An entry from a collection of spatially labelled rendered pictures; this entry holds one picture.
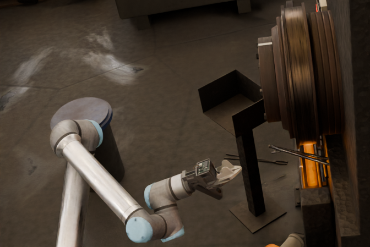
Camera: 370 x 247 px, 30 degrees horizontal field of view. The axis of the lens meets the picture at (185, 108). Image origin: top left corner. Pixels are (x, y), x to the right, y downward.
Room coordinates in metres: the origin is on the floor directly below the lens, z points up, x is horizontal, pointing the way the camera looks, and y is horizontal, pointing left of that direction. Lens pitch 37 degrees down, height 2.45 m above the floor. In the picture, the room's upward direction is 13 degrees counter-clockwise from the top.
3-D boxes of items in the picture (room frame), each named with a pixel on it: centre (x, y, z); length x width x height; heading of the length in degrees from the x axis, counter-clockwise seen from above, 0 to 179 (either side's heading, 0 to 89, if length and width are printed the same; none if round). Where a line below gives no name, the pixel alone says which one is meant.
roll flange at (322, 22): (1.80, -0.47, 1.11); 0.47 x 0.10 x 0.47; 169
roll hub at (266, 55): (1.83, -0.29, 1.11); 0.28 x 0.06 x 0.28; 169
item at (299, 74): (1.81, -0.39, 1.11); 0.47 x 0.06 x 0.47; 169
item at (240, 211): (2.35, -0.22, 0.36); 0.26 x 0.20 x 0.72; 24
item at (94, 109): (2.85, 0.52, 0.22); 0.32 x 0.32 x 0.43
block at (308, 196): (1.58, -0.35, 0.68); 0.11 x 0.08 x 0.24; 79
